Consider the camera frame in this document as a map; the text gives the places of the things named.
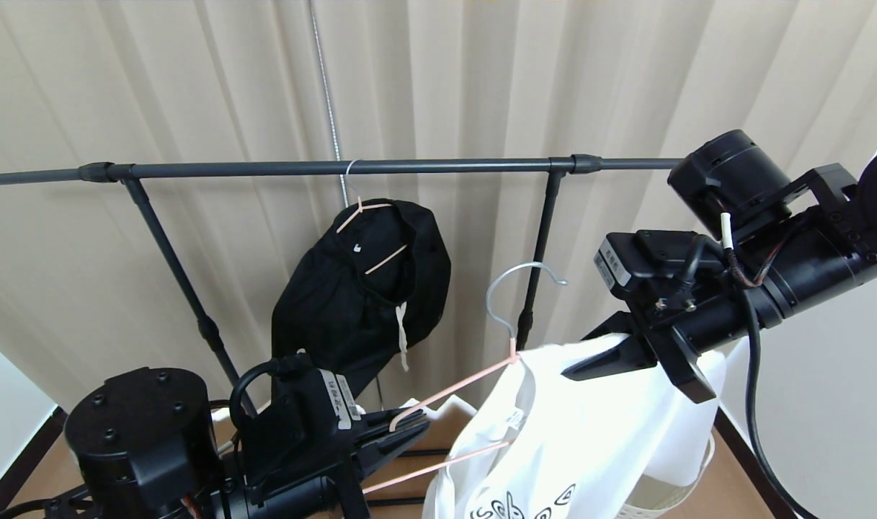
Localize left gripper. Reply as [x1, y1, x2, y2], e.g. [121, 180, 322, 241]
[217, 411, 432, 519]

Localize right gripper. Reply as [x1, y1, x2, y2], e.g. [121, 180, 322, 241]
[580, 209, 877, 406]

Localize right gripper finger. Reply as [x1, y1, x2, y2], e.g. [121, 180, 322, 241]
[561, 331, 664, 383]

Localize pink clothes hanger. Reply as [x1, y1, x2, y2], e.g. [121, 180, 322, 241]
[335, 159, 411, 277]
[361, 261, 570, 496]

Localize white printed t-shirt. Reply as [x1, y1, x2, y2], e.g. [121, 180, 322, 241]
[399, 331, 729, 519]

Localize black shorts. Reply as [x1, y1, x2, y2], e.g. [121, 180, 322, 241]
[270, 198, 453, 402]

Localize white laundry basket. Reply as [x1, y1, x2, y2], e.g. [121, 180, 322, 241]
[611, 431, 718, 519]

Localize black clothes rack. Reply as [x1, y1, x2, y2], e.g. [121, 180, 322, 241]
[0, 154, 688, 506]

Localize silver curtain wand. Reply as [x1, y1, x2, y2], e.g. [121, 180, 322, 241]
[308, 0, 350, 208]

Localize white curtain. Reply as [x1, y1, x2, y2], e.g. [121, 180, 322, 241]
[0, 0, 877, 427]

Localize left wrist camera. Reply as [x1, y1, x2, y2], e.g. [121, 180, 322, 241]
[239, 352, 365, 481]

